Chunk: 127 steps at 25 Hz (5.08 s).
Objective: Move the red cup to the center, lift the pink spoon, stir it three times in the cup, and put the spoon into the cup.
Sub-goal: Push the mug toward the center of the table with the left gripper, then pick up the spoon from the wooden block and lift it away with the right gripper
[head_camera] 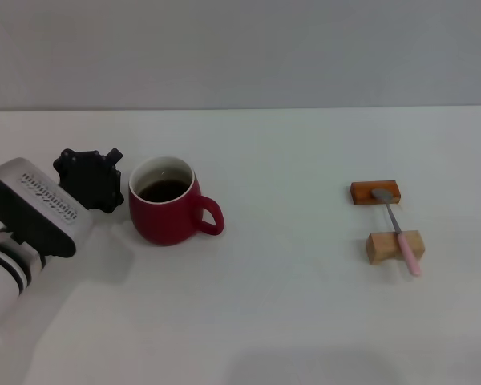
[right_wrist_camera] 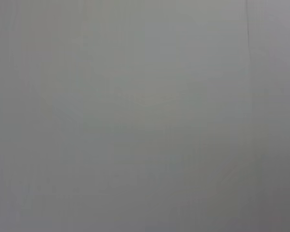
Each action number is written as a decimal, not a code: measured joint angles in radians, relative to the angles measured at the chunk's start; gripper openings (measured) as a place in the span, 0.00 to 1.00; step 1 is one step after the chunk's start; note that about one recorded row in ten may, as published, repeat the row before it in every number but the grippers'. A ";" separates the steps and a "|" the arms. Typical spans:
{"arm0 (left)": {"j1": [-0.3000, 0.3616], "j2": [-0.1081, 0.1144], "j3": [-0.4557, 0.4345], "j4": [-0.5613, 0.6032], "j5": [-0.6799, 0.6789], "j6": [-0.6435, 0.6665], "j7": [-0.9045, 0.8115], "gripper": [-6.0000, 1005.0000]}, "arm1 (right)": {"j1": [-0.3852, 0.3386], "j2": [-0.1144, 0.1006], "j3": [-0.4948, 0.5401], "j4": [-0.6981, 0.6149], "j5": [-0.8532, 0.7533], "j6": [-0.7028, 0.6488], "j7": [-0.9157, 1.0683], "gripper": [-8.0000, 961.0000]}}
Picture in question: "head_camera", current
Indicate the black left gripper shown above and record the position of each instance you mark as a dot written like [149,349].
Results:
[90,180]

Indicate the red ceramic coffee cup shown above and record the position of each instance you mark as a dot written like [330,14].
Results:
[164,222]

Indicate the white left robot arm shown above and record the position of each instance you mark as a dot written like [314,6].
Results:
[0,280]

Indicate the orange-brown wooden block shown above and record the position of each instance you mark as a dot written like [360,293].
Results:
[362,192]

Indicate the light wooden bridge block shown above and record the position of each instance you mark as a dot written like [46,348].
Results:
[385,244]

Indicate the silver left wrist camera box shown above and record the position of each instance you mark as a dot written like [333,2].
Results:
[44,196]

